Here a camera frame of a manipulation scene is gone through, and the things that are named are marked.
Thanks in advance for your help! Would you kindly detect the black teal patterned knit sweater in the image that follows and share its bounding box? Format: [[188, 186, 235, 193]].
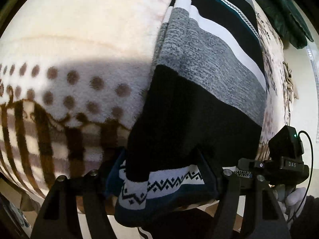
[[105, 0, 267, 227]]

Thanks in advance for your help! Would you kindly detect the floral cream bed blanket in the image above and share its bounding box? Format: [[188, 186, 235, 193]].
[[1, 0, 290, 198]]

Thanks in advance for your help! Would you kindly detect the dark green black garment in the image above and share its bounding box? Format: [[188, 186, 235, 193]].
[[255, 0, 314, 49]]

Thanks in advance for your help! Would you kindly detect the black cable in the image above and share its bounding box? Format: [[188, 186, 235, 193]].
[[286, 130, 315, 226]]

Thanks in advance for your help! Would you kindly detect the white gloved right hand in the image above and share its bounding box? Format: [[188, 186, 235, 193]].
[[272, 184, 307, 225]]

